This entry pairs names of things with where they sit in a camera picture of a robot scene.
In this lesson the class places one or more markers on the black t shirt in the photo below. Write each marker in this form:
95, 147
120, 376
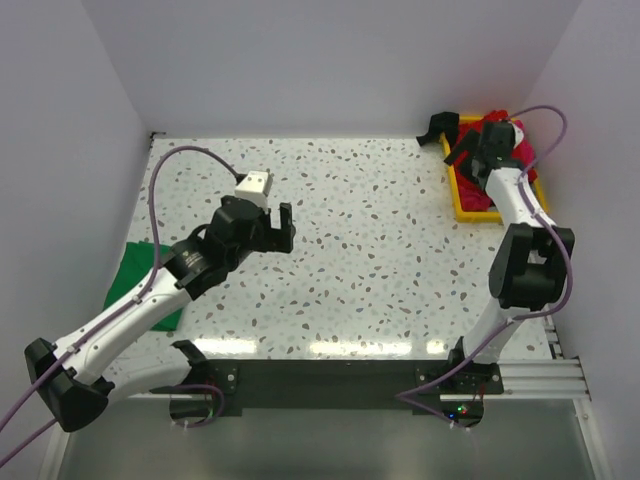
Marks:
444, 123

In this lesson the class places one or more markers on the folded green t shirt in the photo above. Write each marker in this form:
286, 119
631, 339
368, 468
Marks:
136, 262

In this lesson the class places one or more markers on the aluminium rail frame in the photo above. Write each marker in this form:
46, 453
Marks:
557, 378

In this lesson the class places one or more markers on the pink t shirt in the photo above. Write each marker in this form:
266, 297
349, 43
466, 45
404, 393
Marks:
523, 151

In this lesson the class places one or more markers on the yellow plastic bin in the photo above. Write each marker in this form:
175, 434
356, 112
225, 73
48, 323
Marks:
480, 215

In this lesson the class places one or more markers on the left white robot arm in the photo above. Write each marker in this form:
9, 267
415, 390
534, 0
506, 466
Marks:
70, 374

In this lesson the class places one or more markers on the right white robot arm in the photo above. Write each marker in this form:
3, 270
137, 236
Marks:
531, 275

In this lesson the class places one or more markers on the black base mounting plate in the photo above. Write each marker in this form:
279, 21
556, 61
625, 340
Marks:
238, 385

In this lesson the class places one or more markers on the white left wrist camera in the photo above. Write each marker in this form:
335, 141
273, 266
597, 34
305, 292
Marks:
255, 187

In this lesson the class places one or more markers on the red t shirt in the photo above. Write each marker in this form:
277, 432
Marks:
480, 146

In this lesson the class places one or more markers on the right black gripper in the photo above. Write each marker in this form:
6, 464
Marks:
468, 143

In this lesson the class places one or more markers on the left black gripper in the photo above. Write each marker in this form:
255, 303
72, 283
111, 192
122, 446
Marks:
279, 240

